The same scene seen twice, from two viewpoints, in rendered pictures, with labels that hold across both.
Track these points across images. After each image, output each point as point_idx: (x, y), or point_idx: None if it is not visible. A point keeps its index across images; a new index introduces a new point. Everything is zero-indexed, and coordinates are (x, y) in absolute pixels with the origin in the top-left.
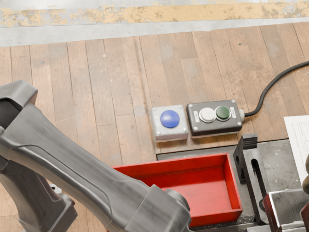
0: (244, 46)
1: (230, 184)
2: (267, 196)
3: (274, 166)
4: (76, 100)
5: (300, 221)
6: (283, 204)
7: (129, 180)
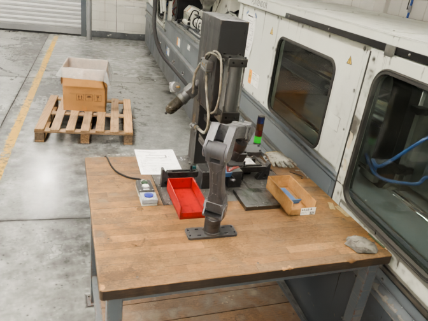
0: (100, 180)
1: (179, 183)
2: None
3: None
4: (134, 227)
5: None
6: None
7: (233, 122)
